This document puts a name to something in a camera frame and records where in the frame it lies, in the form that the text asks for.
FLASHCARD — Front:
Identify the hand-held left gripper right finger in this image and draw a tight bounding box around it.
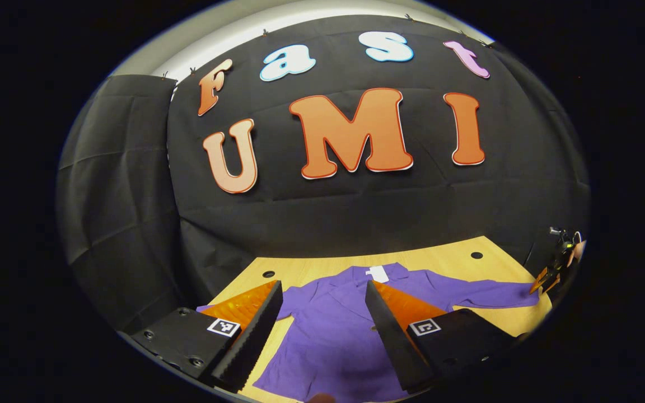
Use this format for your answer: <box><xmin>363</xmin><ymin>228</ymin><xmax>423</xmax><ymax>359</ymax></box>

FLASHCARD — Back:
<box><xmin>364</xmin><ymin>280</ymin><xmax>525</xmax><ymax>392</ymax></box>

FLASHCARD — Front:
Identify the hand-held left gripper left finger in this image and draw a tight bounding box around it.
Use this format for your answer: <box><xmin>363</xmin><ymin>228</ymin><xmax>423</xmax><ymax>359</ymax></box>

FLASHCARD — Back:
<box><xmin>118</xmin><ymin>280</ymin><xmax>284</xmax><ymax>392</ymax></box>

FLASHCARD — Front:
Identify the purple shirt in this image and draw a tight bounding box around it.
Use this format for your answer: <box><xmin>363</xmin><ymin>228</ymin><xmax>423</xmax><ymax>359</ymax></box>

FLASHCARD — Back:
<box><xmin>197</xmin><ymin>262</ymin><xmax>541</xmax><ymax>403</ymax></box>

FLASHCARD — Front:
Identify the black backdrop cloth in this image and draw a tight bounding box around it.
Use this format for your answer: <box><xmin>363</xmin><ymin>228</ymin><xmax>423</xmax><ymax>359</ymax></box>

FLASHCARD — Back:
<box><xmin>57</xmin><ymin>14</ymin><xmax>591</xmax><ymax>334</ymax></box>

